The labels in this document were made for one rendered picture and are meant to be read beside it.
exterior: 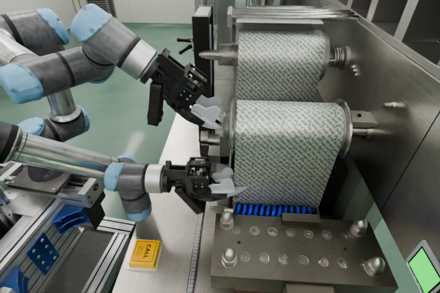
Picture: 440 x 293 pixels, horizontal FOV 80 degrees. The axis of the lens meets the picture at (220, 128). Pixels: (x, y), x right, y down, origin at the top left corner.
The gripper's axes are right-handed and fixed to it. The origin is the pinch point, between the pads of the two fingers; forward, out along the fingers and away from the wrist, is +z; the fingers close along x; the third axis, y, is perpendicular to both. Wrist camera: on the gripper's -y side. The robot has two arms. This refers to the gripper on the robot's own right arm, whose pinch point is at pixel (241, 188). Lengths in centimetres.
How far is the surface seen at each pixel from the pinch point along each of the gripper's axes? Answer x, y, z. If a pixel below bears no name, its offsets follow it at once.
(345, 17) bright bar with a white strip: 30, 36, 27
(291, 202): -0.2, -4.7, 14.0
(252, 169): -0.3, 7.4, 2.4
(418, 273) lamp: -23.6, 8.1, 29.4
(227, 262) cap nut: -17.9, -4.1, -2.8
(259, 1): 73, 32, 6
